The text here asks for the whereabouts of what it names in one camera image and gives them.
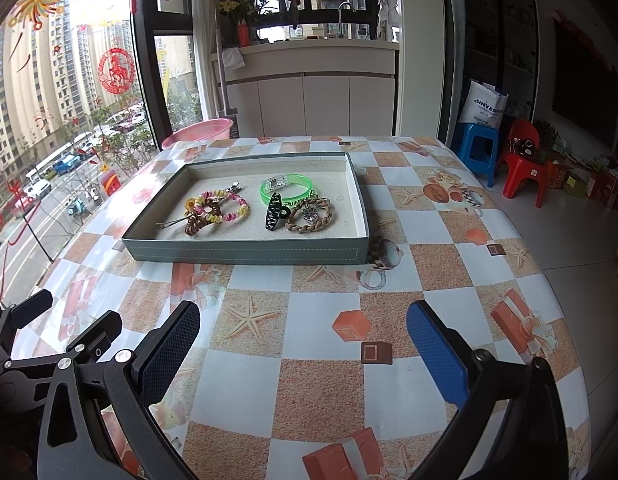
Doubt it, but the beige hair clip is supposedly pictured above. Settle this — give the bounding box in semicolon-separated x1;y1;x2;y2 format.
155;214;189;230

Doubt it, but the brown spiral hair tie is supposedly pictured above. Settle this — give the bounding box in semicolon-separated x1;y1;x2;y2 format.
183;201;223;238

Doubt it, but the pink yellow spiral bracelet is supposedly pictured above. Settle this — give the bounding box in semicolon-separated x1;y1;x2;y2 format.
184;188;252;226

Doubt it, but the black claw hair clip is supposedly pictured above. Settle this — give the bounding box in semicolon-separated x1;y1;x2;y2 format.
265;192;291;231

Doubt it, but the green translucent bangle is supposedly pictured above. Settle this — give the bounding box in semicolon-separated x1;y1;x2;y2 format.
259;172;315;206

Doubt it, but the silver heart pendant charm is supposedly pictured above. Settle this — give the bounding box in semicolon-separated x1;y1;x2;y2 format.
303;205;320;224

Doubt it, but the brown braided bracelet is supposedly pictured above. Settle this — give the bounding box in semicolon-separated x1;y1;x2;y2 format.
285;195;335;235

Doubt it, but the silver barrette hair clip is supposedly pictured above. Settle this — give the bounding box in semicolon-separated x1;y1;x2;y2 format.
225;182;241;195

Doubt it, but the green shallow tray box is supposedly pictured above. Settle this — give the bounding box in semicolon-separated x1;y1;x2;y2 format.
123;153;370;266

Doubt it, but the pink plastic basin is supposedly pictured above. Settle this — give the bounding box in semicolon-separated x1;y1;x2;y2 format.
160;118;233;150

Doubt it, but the red plastic child chair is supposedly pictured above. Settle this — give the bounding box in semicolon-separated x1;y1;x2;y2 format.
499;119;548;208

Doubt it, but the blue plastic stool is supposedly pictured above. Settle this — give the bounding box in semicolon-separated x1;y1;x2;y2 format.
452;122;499;188

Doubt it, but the white cabinet counter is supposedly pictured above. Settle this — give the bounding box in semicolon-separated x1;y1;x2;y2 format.
211;39;399;138

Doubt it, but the white shopping bag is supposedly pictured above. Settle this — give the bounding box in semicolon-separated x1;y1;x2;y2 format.
458;80;508;130

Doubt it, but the red vase with flowers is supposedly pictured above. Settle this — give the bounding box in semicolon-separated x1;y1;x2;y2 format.
219;0;259;48

